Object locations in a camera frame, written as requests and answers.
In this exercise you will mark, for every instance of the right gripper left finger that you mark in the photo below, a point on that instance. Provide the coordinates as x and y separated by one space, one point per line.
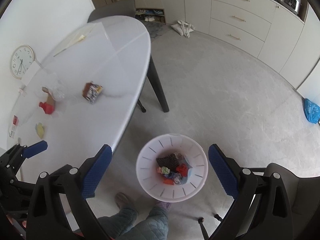
46 216

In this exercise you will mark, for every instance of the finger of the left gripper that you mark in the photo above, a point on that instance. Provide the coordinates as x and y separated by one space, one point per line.
35 149

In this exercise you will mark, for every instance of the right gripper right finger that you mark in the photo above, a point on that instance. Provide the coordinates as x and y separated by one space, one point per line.
260 207

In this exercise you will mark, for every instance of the yellow blue paper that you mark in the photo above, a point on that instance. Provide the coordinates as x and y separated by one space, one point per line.
40 130

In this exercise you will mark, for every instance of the clear plastic bottle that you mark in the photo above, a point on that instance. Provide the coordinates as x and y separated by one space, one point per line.
50 85

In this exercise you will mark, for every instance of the blue face mask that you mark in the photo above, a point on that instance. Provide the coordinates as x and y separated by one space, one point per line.
184 168

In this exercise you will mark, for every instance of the black white paper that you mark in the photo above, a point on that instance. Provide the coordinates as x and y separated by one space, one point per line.
178 179

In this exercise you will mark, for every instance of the orange paper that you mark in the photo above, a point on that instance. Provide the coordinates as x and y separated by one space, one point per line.
168 181

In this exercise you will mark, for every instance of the red paper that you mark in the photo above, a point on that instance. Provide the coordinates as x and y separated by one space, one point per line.
47 108

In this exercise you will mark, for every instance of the small green patterned paper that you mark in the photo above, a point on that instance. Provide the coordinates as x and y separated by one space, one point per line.
164 170

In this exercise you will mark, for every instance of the white trash bin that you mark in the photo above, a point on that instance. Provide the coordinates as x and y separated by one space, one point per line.
161 151

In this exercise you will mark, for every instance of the red white small box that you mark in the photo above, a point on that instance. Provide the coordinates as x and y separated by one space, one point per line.
13 126

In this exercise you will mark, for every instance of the grey chair near operator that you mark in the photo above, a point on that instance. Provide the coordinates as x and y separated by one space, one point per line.
303 194

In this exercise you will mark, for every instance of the brown cardboard piece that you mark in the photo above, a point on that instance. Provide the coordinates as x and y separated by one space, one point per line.
50 100

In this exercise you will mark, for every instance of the operator left leg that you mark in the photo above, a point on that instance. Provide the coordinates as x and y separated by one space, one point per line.
123 221

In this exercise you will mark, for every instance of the operator leg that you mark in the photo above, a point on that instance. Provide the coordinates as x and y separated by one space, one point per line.
123 221
155 226

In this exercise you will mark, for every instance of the white card stand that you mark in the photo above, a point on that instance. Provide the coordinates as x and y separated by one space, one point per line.
30 73

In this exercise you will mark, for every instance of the brown patterned snack box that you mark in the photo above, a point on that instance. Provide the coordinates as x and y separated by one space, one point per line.
91 91

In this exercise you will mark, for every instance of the operator right leg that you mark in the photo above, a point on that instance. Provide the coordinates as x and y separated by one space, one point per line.
155 226

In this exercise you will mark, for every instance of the blue plastic bag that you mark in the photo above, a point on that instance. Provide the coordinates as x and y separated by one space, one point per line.
311 111

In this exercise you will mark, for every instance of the cream paper sheets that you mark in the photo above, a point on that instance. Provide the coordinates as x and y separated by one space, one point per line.
74 38

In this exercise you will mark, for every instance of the black table leg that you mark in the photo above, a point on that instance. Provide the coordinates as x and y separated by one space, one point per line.
155 82

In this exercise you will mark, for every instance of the grey chair behind table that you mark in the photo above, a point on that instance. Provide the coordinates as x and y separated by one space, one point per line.
121 8

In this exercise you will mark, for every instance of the shoe shelf niche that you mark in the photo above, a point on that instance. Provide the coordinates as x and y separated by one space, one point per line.
151 15

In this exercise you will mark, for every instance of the white tote bag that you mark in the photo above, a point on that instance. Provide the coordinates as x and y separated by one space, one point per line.
183 28

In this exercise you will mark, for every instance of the white drawer cabinet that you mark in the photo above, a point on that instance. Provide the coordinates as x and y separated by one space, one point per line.
262 28

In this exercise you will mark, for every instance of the silver rice cooker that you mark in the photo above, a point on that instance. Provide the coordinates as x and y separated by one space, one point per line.
291 5

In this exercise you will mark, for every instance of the white wall clock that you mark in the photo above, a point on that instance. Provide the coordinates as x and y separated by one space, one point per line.
21 60

